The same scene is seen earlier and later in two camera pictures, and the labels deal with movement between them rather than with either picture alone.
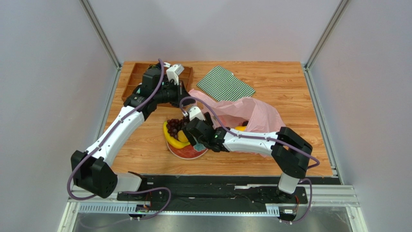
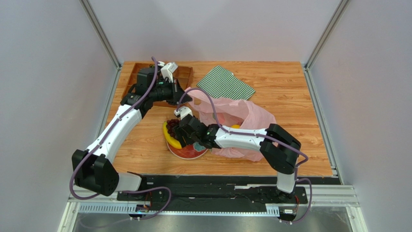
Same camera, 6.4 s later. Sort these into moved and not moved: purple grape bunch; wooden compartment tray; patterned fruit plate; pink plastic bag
Moved: pink plastic bag
Not moved: purple grape bunch; wooden compartment tray; patterned fruit plate
